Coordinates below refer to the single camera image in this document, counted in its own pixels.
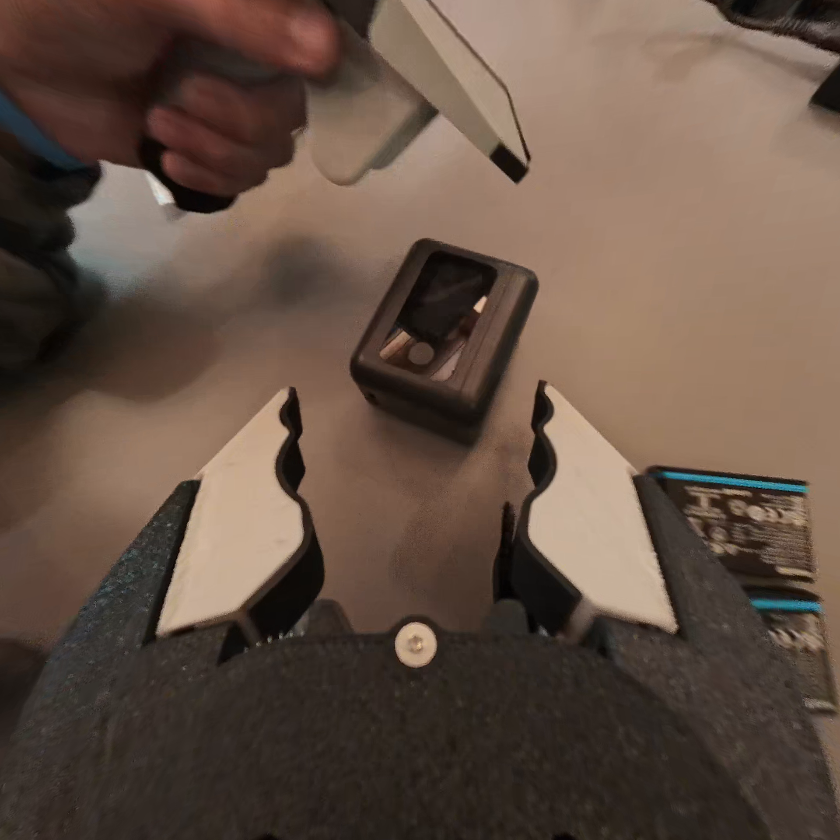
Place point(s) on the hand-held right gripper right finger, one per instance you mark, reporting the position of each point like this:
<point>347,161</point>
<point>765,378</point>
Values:
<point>590,525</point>

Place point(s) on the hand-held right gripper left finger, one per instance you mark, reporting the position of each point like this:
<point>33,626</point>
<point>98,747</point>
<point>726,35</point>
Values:
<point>243,525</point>

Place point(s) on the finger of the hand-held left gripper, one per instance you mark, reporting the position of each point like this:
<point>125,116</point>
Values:
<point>453,72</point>

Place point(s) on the black blue-striped camera battery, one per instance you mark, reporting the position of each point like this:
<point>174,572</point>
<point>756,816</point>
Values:
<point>800,643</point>
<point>741,525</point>

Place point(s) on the black battery charging case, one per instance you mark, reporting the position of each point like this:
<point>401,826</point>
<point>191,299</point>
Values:
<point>508,289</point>

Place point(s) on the person's left hand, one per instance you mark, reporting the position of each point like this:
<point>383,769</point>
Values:
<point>98,59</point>

